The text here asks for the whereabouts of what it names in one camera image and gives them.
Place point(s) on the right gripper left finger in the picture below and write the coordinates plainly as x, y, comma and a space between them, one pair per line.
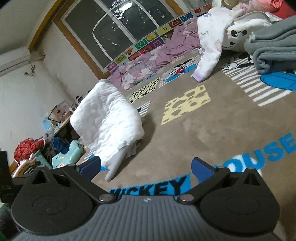
82, 175

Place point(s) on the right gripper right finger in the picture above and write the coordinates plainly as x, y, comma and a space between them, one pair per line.
209, 178

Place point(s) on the white quilted jacket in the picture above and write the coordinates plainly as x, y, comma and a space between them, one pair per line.
108, 125

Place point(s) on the teal cartoon shirt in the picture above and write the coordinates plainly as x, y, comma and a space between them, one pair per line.
76, 151

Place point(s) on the blue denim garment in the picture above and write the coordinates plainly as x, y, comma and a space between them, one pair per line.
59, 145

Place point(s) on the dark wooden side table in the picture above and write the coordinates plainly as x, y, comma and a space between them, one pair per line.
66, 132

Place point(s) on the red patterned cloth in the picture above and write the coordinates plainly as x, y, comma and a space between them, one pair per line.
28, 147

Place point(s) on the brown Mickey Mouse blanket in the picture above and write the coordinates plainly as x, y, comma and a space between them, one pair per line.
232, 118

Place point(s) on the framed picture on table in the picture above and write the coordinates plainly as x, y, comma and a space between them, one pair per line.
56, 114

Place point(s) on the white air conditioner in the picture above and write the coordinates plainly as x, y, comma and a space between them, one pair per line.
14, 59

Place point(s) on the purple floral duvet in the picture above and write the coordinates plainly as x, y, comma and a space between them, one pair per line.
184, 39

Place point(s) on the grey folded blanket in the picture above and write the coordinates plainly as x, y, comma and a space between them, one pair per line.
273, 47

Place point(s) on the white panda plush garment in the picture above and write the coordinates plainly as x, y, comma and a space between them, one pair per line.
241, 28

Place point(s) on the colourful alphabet headboard mat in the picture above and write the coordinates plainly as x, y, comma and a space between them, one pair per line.
156, 38

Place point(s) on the white floral pajama garment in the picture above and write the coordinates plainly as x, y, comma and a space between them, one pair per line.
212, 28

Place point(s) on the red pillow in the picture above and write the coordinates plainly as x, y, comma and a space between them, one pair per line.
277, 7

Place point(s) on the window with wooden frame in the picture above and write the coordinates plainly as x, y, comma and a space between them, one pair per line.
100, 31

